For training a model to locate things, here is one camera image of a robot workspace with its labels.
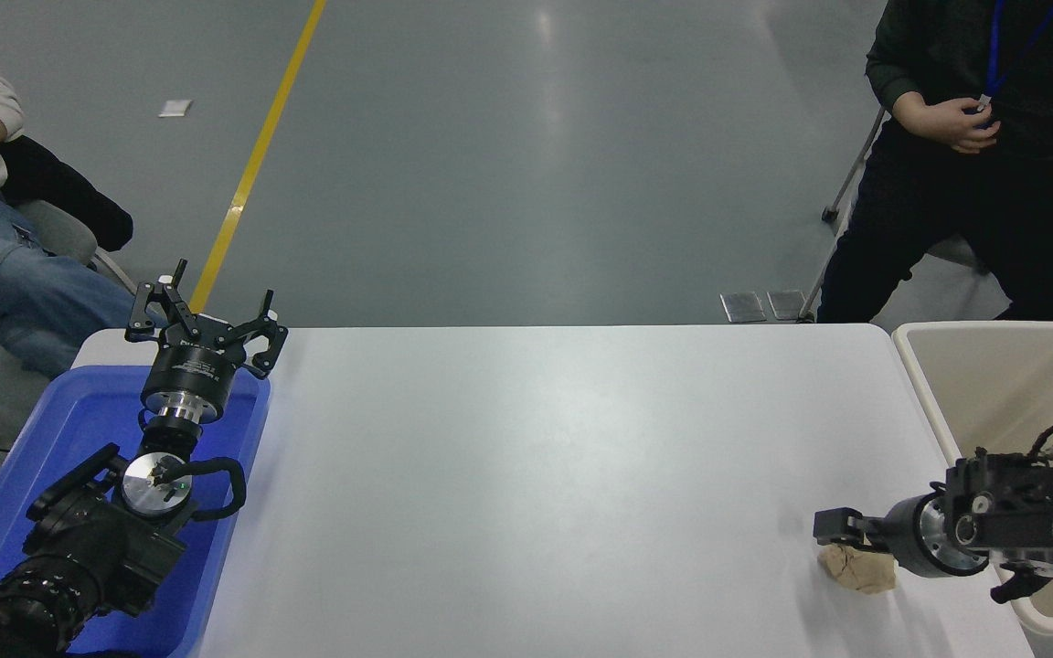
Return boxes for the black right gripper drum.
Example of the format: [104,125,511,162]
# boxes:
[881,493,937,577]

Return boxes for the large pale plastic bin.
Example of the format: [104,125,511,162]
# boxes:
[892,320,1053,638]

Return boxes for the tan paper ball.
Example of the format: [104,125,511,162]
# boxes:
[817,544,897,595]

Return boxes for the blue plastic tray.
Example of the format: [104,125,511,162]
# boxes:
[0,364,271,658]

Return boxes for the blue lanyard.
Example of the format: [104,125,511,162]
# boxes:
[982,0,1053,103]

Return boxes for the black jacket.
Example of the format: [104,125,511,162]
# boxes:
[0,135,134,252]

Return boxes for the person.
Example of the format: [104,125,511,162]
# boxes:
[0,35,157,380]
[817,0,1053,332]

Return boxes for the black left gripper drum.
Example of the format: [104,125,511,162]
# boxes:
[141,315,250,405]

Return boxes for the metal frame chair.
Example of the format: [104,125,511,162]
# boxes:
[801,105,994,323]

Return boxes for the person's right hand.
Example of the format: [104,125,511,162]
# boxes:
[892,91,1003,154]

